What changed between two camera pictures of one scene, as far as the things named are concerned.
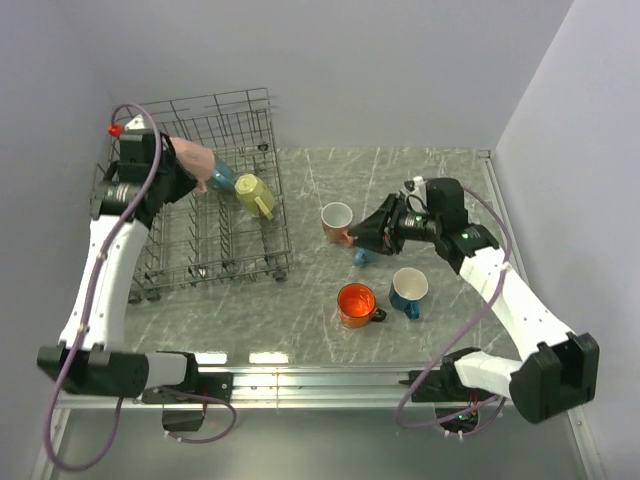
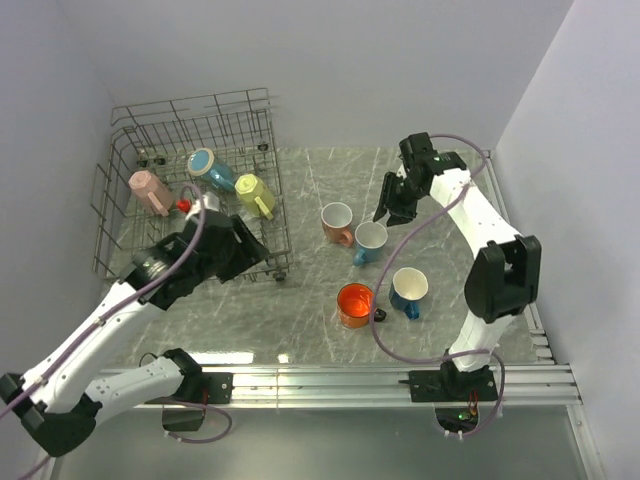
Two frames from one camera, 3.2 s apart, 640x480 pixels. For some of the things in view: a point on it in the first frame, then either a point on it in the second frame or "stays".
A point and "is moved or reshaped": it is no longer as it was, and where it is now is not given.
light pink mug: x=197 y=159 is moved or reshaped
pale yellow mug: x=255 y=195 stays
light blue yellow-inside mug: x=222 y=177 stays
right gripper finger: x=377 y=244 to x=402 y=212
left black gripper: x=186 y=181 to x=251 y=252
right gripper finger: x=379 y=224 to x=389 y=195
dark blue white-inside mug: x=408 y=287 stays
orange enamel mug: x=356 y=306 stays
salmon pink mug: x=336 y=218 stays
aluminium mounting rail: x=269 y=389 stays
